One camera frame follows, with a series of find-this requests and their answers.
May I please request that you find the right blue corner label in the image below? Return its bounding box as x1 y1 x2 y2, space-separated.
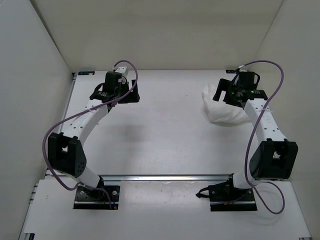
225 69 237 74

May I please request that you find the aluminium front rail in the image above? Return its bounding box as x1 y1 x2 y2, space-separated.
101 174 229 182

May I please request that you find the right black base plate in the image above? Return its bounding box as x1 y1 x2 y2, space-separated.
195 182 258 212

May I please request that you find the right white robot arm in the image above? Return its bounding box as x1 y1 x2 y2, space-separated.
212 71 298 200

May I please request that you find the white pleated skirt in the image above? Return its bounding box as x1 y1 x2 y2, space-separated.
201 83 250 125

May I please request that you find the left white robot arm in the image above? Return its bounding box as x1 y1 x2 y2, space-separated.
47 66 140 199

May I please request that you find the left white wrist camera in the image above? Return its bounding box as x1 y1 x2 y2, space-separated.
115 66 129 77

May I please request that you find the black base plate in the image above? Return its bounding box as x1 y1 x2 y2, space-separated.
73 185 121 211
195 182 258 212

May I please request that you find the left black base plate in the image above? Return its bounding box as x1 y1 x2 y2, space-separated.
73 185 121 211

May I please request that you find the blue corner label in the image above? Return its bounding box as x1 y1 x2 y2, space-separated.
77 71 95 76
225 69 237 74

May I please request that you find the left blue corner label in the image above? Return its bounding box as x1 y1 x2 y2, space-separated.
77 71 95 76

